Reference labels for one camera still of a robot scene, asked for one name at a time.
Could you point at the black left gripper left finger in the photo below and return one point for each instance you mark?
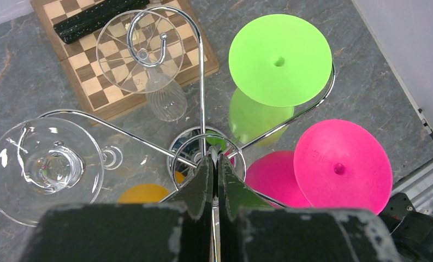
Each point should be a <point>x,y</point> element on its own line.
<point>178,229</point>

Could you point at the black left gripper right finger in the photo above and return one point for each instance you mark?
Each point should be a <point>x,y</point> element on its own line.
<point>252,230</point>

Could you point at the orange plastic wine glass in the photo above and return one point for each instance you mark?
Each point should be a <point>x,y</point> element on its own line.
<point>146,187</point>

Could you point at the chrome wine glass rack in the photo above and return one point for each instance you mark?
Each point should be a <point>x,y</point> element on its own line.
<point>201,119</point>

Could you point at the pink plastic wine glass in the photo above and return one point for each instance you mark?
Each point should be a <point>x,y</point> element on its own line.
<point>336,164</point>

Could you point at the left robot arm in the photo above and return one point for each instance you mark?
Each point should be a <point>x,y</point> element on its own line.
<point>216,216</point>

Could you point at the green plastic wine glass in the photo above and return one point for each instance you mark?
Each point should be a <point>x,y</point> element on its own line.
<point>277,62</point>

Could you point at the clear ribbed wine glass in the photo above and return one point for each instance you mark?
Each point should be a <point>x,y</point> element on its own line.
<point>141,52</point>

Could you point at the wooden chess board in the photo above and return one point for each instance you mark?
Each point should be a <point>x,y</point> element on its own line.
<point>105,78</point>

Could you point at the black microphone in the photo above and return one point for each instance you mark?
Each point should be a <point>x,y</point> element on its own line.
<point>94,18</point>

